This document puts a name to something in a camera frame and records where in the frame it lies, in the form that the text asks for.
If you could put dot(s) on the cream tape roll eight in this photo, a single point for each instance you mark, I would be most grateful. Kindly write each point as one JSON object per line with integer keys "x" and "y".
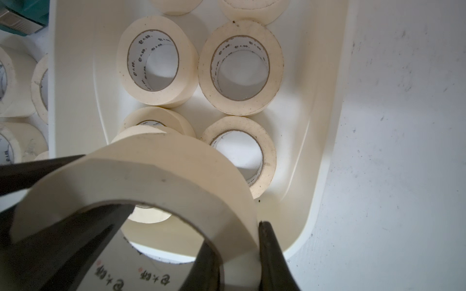
{"x": 39, "y": 72}

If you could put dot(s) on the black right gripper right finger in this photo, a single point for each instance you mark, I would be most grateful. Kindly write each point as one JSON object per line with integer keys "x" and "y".
{"x": 276, "y": 275}

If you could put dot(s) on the cream tape roll seven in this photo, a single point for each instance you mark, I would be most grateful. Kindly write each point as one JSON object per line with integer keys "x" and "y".
{"x": 176, "y": 173}

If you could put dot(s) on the cream tape roll three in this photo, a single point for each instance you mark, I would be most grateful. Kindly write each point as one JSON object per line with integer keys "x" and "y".
{"x": 16, "y": 97}

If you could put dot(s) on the cream tape roll six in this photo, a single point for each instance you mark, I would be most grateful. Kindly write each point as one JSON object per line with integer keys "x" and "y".
{"x": 175, "y": 7}

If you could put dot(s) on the green tool case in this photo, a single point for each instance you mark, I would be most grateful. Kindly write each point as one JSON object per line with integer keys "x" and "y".
{"x": 24, "y": 17}

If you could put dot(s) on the cream tape roll one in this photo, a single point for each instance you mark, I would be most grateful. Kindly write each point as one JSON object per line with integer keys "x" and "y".
{"x": 20, "y": 142}

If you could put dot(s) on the cream tape roll five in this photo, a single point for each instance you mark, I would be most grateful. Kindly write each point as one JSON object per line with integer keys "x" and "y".
{"x": 157, "y": 63}

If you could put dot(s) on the white plastic storage box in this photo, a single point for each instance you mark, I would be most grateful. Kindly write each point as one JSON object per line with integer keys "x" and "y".
{"x": 89, "y": 104}

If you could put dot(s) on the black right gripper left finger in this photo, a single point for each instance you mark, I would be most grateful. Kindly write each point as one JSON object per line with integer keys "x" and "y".
{"x": 205, "y": 272}

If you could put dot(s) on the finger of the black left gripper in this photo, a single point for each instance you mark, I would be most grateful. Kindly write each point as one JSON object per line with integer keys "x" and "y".
{"x": 58, "y": 257}
{"x": 15, "y": 177}

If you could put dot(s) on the cream tape roll two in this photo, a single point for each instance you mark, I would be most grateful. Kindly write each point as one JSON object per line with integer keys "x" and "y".
{"x": 262, "y": 179}

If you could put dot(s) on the cream tape roll nine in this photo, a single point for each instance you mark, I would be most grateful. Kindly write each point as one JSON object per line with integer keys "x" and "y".
{"x": 233, "y": 37}

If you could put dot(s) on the cream tape roll ten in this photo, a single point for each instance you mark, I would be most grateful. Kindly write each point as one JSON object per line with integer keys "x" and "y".
{"x": 157, "y": 116}

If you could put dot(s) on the cream tape roll four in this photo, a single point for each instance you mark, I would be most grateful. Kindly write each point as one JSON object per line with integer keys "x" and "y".
{"x": 42, "y": 156}

